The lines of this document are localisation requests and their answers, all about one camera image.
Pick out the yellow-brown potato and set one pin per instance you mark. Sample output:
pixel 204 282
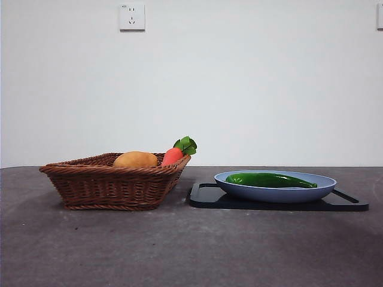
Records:
pixel 136 160

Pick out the white wall socket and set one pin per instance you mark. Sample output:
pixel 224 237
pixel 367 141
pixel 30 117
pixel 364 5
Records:
pixel 380 16
pixel 132 16

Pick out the orange carrot with green leaves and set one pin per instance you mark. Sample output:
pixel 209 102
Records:
pixel 173 156

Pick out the black rectangular tray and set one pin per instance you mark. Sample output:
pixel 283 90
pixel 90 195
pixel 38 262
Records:
pixel 209 203

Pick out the long green pepper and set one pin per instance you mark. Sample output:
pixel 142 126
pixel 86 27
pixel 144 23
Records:
pixel 263 180

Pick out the blue round plate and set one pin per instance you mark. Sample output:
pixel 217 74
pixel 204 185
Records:
pixel 269 195

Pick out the brown wicker basket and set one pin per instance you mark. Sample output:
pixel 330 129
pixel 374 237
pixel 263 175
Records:
pixel 110 188

